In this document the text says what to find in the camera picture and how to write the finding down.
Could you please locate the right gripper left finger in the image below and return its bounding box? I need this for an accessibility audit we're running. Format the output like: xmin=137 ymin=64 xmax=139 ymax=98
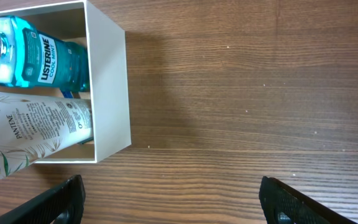
xmin=0 ymin=175 xmax=86 ymax=224

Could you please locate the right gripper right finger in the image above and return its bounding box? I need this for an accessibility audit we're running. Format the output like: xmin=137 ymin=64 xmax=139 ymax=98
xmin=259 ymin=176 xmax=356 ymax=224

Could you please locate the white lotion tube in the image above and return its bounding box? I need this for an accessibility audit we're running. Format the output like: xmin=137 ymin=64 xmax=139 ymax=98
xmin=0 ymin=92 xmax=93 ymax=180

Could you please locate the blue mouthwash bottle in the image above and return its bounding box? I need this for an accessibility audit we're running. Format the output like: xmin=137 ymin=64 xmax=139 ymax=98
xmin=0 ymin=16 xmax=90 ymax=92

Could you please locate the white cardboard box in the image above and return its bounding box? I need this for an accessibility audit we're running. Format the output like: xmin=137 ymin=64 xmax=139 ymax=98
xmin=0 ymin=1 xmax=131 ymax=164

